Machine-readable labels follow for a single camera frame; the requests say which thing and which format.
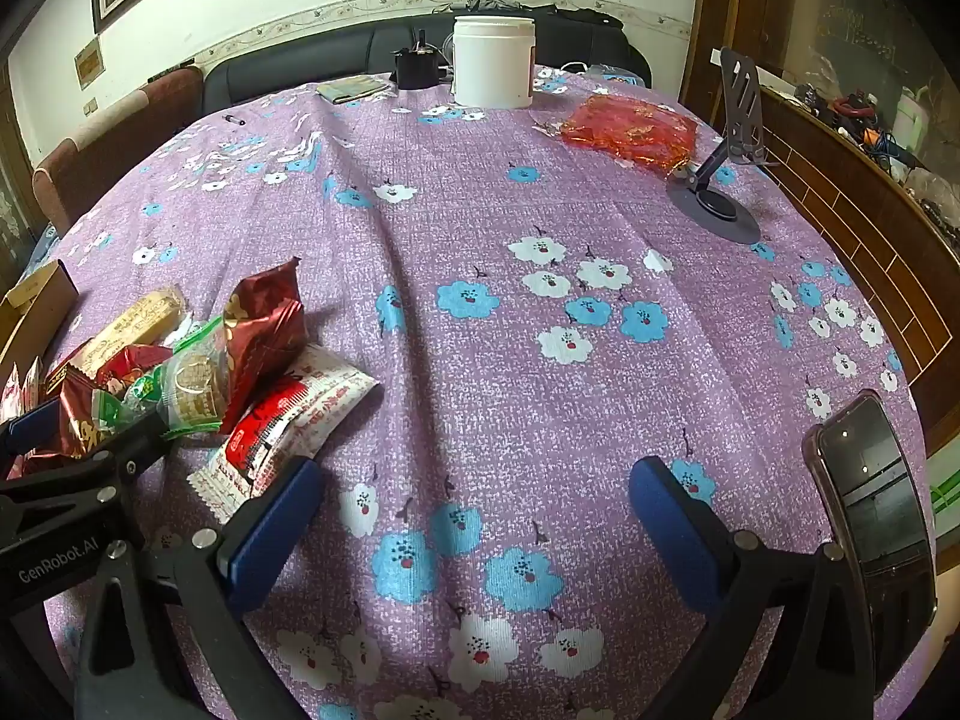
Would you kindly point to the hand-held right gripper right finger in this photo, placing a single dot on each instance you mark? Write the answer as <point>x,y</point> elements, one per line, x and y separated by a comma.
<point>664,525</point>

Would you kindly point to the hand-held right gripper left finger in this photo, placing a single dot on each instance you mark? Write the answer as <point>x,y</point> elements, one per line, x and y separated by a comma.
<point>274,532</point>

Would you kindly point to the brown chair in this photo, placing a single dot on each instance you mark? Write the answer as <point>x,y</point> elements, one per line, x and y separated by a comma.
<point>112,142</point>

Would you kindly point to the brown cardboard box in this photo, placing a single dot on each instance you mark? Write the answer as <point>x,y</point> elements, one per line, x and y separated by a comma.
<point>45,307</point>

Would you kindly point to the black smartphone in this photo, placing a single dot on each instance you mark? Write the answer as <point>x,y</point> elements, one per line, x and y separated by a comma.
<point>877,525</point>

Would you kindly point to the grey phone stand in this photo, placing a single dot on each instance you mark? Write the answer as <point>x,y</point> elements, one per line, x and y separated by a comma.
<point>716,214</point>

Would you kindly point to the green booklet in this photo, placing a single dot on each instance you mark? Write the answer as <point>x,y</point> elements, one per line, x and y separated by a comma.
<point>352,88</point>

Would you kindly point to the small green candy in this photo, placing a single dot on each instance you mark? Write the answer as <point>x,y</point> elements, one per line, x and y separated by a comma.
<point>105,409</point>

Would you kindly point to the white plastic jar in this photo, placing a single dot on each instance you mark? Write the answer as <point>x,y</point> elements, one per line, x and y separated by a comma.
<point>493,60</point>

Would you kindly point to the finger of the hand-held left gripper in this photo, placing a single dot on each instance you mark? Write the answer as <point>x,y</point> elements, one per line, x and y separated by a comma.
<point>120,450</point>
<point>30,427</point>

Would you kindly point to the black sofa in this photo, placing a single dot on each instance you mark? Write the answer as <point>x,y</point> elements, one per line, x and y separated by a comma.
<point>300,60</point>

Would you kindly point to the green clear pastry packet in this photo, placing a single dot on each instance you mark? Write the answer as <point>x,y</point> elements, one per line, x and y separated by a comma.
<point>191,382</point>

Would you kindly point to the black desk holder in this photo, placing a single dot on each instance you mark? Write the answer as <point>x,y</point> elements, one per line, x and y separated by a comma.
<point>417,66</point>

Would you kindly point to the dark red foil snack packet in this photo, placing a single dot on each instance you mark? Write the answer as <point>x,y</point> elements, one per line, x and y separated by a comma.
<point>262,330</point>

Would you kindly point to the white plastic container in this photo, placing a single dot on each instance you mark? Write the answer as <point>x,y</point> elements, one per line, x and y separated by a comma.
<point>910,124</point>

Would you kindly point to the wooden sideboard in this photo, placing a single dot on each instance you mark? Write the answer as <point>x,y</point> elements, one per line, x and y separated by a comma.
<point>862,187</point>

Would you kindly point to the blue packet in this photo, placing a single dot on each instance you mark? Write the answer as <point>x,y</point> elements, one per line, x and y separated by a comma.
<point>621,76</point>

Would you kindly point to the red and gold snack packet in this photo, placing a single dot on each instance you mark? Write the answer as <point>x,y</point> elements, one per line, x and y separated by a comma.
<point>75,412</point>

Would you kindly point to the small wall frame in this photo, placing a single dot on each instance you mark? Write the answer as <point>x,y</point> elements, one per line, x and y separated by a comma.
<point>88,61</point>

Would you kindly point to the white and red snack packet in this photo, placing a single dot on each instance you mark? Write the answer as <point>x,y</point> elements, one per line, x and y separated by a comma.
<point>300,409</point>

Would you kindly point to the dark clothing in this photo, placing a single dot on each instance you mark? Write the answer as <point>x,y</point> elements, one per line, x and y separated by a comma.
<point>577,15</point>

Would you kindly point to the red mesh bag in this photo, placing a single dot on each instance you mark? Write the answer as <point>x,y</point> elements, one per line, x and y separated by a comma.
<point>630,131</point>

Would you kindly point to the wooden door frame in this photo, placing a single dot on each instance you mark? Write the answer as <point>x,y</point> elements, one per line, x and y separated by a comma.
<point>720,7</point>

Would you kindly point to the blue patterned cloth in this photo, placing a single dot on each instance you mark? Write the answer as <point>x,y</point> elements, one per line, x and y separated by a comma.
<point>37,251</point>

